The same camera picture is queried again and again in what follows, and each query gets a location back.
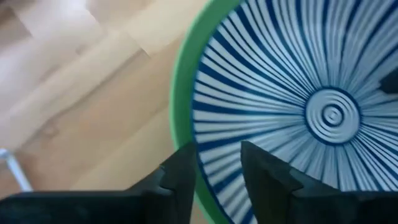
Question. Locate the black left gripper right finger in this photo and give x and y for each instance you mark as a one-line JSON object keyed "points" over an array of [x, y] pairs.
{"points": [[295, 205]]}

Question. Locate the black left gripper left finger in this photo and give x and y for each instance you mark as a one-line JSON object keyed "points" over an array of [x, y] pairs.
{"points": [[109, 208]]}

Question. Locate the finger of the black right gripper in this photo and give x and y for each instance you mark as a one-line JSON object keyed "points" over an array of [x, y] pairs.
{"points": [[390, 82]]}

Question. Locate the blue white striped plate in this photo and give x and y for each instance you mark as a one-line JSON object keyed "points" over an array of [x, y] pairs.
{"points": [[280, 77]]}

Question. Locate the large green plate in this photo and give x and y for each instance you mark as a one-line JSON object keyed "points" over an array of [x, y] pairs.
{"points": [[183, 77]]}

